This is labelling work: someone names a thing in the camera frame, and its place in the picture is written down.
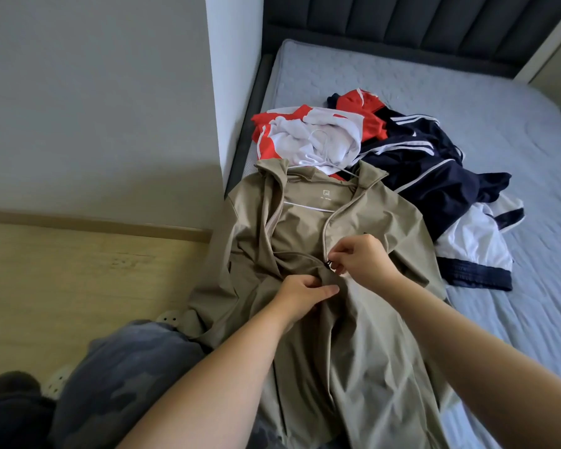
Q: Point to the person's right hand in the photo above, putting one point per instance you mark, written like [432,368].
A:
[365,262]

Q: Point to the person's left hand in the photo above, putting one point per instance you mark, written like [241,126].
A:
[301,294]

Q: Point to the khaki zip jacket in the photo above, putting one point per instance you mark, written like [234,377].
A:
[374,369]

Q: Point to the red and navy sports jacket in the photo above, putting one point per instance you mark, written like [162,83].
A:
[430,173]

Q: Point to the white and navy garment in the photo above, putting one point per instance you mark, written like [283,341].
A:
[477,248]

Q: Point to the red and white jacket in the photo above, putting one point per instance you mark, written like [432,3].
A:
[308,135]

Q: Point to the grey quilted bed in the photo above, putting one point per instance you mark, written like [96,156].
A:
[505,98]

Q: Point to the person's right forearm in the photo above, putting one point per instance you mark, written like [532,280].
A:
[486,369]

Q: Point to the person's left forearm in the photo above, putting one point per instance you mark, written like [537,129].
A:
[215,388]

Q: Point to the dark grey upholstered headboard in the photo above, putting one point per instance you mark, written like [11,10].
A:
[402,18]

